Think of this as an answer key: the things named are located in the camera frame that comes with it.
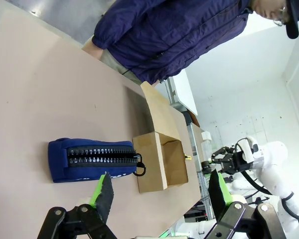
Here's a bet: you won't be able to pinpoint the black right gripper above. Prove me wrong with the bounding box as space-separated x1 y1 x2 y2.
201 146 251 175

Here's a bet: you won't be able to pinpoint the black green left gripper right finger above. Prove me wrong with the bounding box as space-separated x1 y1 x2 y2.
205 169 287 239

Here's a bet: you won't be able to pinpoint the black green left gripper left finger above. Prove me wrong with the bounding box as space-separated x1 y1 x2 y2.
37 171 118 239

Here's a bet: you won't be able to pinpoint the brown cardboard box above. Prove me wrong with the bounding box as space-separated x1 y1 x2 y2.
132 81 190 194

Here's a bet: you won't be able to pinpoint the person's right forearm navy sleeve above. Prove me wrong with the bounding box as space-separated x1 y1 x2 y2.
93 2 138 50

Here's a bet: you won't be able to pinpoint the person's right hand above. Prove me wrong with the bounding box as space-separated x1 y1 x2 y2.
82 39 104 60

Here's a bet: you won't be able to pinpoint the navy CAMPUS pencil case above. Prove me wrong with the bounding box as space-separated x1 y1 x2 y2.
47 137 147 184

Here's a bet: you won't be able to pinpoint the white side table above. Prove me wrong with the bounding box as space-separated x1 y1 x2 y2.
172 70 199 117

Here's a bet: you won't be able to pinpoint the person's navy jacket torso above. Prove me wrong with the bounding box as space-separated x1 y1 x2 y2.
93 0 252 85

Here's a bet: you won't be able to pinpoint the person's beige trousers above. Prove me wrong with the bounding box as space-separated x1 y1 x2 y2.
99 49 143 86

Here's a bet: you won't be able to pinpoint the clear eyeglasses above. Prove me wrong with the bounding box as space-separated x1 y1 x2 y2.
273 6 289 27

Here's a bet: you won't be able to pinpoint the person's head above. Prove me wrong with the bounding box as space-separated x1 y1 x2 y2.
249 0 290 27

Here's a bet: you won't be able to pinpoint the black cap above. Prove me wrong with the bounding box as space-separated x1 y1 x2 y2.
285 0 299 40

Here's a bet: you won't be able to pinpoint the aluminium frame rail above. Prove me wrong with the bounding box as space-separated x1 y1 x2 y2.
186 123 215 220

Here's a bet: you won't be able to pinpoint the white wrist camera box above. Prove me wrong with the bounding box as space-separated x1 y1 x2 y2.
239 139 255 163

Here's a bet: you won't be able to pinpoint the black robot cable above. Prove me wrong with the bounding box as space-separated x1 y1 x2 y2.
235 137 274 196

